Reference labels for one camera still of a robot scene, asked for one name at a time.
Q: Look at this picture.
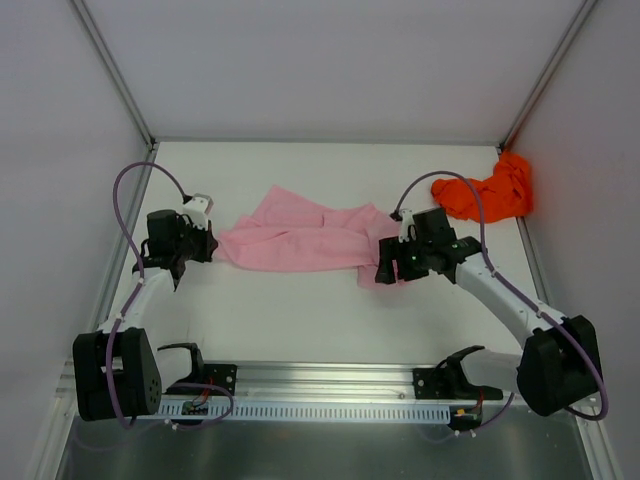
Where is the slotted cable duct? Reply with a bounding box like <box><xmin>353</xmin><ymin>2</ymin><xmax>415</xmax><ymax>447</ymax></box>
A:
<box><xmin>154</xmin><ymin>400</ymin><xmax>451</xmax><ymax>425</ymax></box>

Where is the purple cable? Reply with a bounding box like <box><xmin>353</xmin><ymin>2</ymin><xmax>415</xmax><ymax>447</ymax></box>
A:
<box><xmin>389</xmin><ymin>171</ymin><xmax>610</xmax><ymax>421</ymax></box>
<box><xmin>107</xmin><ymin>162</ymin><xmax>191</xmax><ymax>430</ymax></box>

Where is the orange t shirt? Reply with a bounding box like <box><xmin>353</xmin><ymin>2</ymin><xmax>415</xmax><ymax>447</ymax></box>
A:
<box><xmin>431</xmin><ymin>151</ymin><xmax>534</xmax><ymax>223</ymax></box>

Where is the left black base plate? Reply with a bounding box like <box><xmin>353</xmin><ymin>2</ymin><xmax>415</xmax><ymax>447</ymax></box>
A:
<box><xmin>198</xmin><ymin>363</ymin><xmax>238</xmax><ymax>395</ymax></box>

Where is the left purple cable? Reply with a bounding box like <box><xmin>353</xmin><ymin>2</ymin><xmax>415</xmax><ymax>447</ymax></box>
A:
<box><xmin>107</xmin><ymin>162</ymin><xmax>191</xmax><ymax>430</ymax></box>

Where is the right aluminium frame post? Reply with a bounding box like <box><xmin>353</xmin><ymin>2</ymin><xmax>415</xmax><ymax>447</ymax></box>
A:
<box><xmin>498</xmin><ymin>0</ymin><xmax>600</xmax><ymax>151</ymax></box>

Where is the aluminium mounting rail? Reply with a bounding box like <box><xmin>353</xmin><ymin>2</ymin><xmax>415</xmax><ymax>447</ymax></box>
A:
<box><xmin>55</xmin><ymin>355</ymin><xmax>521</xmax><ymax>401</ymax></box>

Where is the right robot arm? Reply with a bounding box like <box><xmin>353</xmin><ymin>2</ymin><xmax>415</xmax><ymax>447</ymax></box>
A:
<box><xmin>375</xmin><ymin>208</ymin><xmax>606</xmax><ymax>416</ymax></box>

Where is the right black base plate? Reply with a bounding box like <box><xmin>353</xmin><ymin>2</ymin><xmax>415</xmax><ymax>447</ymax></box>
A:
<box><xmin>412</xmin><ymin>365</ymin><xmax>504</xmax><ymax>401</ymax></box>

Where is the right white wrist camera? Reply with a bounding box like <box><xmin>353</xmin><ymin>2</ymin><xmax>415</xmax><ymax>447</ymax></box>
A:
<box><xmin>390</xmin><ymin>209</ymin><xmax>415</xmax><ymax>243</ymax></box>

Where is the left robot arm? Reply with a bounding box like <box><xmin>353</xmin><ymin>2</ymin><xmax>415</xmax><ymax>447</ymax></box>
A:
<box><xmin>72</xmin><ymin>209</ymin><xmax>218</xmax><ymax>423</ymax></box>

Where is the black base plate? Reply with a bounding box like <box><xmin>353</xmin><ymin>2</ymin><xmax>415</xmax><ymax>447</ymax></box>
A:
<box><xmin>412</xmin><ymin>365</ymin><xmax>504</xmax><ymax>401</ymax></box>
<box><xmin>198</xmin><ymin>363</ymin><xmax>238</xmax><ymax>395</ymax></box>

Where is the pink t shirt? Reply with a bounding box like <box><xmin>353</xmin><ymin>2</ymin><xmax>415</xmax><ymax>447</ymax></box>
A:
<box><xmin>215</xmin><ymin>186</ymin><xmax>399</xmax><ymax>289</ymax></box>

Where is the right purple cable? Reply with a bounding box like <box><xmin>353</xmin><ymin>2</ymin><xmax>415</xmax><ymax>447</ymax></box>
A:
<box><xmin>389</xmin><ymin>171</ymin><xmax>610</xmax><ymax>421</ymax></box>

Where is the left aluminium frame post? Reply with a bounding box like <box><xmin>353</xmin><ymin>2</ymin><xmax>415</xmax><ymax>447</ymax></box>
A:
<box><xmin>68</xmin><ymin>0</ymin><xmax>157</xmax><ymax>151</ymax></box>

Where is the aluminium frame post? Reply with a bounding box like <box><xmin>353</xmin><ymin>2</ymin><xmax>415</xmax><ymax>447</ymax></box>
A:
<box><xmin>498</xmin><ymin>0</ymin><xmax>600</xmax><ymax>151</ymax></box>
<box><xmin>68</xmin><ymin>0</ymin><xmax>157</xmax><ymax>151</ymax></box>

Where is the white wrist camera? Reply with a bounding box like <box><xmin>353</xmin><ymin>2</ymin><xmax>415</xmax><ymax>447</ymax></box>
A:
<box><xmin>182</xmin><ymin>193</ymin><xmax>214</xmax><ymax>231</ymax></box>
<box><xmin>390</xmin><ymin>209</ymin><xmax>415</xmax><ymax>243</ymax></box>

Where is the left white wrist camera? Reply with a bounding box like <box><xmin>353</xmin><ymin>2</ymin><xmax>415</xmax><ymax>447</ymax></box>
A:
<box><xmin>182</xmin><ymin>193</ymin><xmax>214</xmax><ymax>231</ymax></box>

